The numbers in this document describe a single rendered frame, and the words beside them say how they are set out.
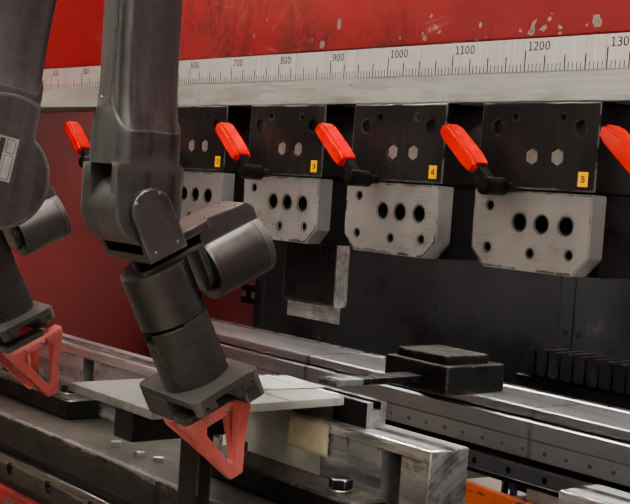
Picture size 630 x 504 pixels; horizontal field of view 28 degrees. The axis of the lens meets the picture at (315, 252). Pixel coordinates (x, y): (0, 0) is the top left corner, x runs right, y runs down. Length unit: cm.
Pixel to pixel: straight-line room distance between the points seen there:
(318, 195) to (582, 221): 39
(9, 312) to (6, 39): 53
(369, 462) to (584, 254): 39
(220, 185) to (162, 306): 63
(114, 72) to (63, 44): 104
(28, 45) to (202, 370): 30
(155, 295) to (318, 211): 49
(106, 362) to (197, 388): 87
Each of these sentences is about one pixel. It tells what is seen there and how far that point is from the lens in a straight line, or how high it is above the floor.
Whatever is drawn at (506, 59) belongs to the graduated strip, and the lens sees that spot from 128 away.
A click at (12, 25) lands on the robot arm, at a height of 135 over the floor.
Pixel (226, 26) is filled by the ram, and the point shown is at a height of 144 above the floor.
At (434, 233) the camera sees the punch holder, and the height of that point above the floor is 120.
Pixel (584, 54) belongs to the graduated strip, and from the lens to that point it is 122.
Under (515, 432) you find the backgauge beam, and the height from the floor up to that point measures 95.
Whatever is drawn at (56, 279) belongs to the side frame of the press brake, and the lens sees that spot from 231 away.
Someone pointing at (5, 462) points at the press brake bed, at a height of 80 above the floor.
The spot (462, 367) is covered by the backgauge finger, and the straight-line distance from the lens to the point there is 165.
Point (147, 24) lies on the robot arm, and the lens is 100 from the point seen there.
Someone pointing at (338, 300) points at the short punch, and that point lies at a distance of 150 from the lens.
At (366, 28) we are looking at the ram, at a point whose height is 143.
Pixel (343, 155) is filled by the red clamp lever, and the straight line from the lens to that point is 139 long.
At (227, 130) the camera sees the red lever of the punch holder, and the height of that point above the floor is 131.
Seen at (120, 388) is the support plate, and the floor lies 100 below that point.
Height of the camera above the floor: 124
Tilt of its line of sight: 3 degrees down
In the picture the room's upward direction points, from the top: 4 degrees clockwise
